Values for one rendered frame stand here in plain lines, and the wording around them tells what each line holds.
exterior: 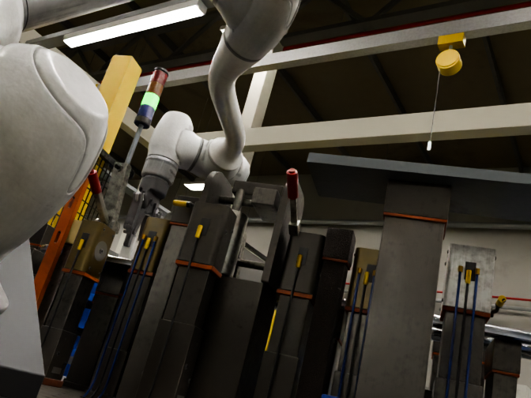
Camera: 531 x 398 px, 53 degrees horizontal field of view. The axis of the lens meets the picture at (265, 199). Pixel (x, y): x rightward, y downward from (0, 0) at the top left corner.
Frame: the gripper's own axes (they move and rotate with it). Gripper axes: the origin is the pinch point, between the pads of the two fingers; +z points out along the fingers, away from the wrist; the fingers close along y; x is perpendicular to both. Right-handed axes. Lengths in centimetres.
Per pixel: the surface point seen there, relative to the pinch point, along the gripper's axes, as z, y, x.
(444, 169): -11, -40, -73
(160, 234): 1.1, -23.0, -19.2
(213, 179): -11.1, -26.3, -28.9
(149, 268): 8.5, -23.0, -19.4
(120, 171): -14.4, -17.0, -0.4
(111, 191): -9.4, -16.3, 0.4
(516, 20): -225, 160, -105
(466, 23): -230, 169, -76
